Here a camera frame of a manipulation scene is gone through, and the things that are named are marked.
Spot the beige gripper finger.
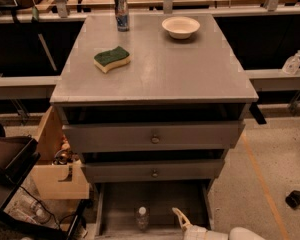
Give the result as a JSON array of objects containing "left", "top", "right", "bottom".
[{"left": 172, "top": 207, "right": 191, "bottom": 231}]

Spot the grey open bottom drawer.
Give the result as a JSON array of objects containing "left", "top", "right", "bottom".
[{"left": 95, "top": 181, "right": 214, "bottom": 240}]

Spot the black cart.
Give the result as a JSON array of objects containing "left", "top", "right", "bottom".
[{"left": 0, "top": 124, "right": 88, "bottom": 240}]

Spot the grey middle drawer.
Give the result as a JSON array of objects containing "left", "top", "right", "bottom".
[{"left": 83, "top": 159, "right": 224, "bottom": 183}]

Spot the plastic bottle on floor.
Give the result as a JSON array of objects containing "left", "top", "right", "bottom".
[{"left": 21, "top": 195, "right": 50, "bottom": 224}]

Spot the white bowl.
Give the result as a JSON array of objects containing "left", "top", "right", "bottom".
[{"left": 162, "top": 17, "right": 200, "bottom": 40}]

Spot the blue energy drink can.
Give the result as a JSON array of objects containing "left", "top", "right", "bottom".
[{"left": 114, "top": 0, "right": 129, "bottom": 32}]

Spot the wooden crate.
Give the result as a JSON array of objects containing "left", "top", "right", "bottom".
[{"left": 31, "top": 107, "right": 89, "bottom": 199}]

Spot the clear plastic water bottle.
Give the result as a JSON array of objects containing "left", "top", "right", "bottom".
[{"left": 135, "top": 206, "right": 149, "bottom": 231}]

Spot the clear soap dispenser bottle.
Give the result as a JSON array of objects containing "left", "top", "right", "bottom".
[{"left": 282, "top": 50, "right": 300, "bottom": 75}]

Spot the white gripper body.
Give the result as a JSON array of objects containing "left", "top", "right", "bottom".
[{"left": 183, "top": 225, "right": 228, "bottom": 240}]

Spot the grey top drawer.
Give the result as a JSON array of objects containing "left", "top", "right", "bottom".
[{"left": 63, "top": 121, "right": 244, "bottom": 153}]

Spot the green yellow sponge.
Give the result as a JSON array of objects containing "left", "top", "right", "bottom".
[{"left": 94, "top": 46, "right": 130, "bottom": 73}]

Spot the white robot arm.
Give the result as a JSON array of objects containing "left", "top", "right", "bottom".
[{"left": 172, "top": 207, "right": 265, "bottom": 240}]

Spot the grey drawer cabinet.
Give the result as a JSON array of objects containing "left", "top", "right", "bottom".
[{"left": 49, "top": 13, "right": 260, "bottom": 185}]

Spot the black chair caster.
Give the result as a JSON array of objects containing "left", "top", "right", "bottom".
[{"left": 285, "top": 190, "right": 300, "bottom": 209}]

